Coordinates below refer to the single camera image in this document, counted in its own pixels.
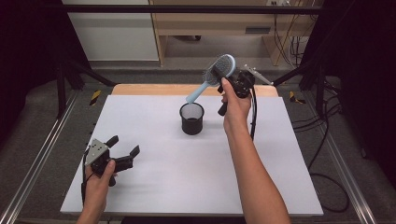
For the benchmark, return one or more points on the black metal stand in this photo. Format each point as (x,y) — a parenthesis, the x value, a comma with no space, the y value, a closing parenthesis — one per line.
(62,93)
(319,90)

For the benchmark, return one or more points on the black horizontal frame bar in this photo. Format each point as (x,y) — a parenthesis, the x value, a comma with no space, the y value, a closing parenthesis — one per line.
(186,9)

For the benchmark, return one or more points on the person's left hand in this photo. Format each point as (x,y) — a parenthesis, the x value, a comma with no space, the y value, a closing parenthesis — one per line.
(98,189)

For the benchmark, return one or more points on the wooden desk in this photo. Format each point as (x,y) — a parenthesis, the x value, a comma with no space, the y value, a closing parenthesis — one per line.
(193,23)

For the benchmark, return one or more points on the light blue hairbrush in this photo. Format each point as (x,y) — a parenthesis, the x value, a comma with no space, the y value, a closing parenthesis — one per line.
(214,73)

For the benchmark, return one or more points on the white power strip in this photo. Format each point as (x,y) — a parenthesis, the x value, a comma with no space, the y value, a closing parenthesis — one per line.
(278,2)

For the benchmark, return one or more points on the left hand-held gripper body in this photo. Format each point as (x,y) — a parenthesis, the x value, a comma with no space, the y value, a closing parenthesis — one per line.
(97,154)

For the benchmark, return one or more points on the person's right hand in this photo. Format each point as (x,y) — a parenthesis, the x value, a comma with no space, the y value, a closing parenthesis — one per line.
(236,109)

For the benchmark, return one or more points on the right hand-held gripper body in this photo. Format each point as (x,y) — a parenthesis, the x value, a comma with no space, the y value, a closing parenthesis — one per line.
(243,82)

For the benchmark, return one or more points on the white cabinet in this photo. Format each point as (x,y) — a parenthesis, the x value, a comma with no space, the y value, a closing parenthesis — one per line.
(115,34)

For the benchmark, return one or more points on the black mesh cup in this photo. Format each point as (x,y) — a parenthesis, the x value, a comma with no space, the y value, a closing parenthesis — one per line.
(192,119)

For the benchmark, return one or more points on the black curtain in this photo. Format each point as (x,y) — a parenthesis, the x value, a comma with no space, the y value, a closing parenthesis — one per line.
(28,46)
(364,62)

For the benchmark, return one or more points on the wooden table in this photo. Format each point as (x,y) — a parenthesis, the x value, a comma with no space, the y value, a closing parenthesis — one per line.
(155,89)

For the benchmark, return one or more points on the aluminium rail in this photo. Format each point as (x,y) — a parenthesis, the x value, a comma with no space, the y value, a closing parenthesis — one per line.
(351,183)
(37,155)

